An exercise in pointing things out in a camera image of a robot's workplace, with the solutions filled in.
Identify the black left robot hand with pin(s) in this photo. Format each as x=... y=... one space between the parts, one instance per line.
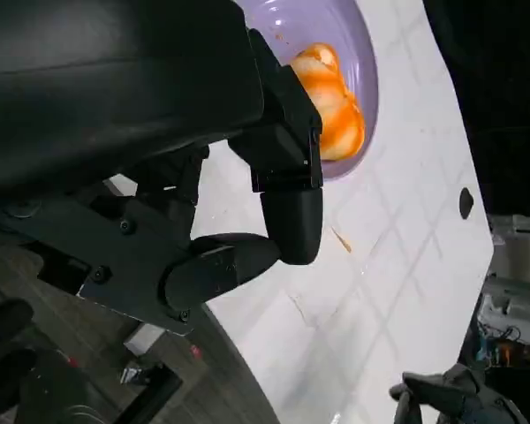
x=115 y=88

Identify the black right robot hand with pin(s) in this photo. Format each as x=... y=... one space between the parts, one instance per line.
x=450 y=397

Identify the orange and white bread roll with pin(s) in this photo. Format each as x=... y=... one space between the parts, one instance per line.
x=335 y=106

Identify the cluttered workshop desk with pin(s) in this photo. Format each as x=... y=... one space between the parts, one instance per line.
x=517 y=291

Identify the small orange scrap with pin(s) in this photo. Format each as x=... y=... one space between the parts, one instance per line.
x=341 y=239

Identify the black round table grommet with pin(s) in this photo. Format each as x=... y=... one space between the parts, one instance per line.
x=466 y=202

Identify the lilac plate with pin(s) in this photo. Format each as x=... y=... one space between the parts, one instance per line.
x=358 y=57

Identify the small white box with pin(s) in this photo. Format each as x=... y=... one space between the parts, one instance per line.
x=143 y=339

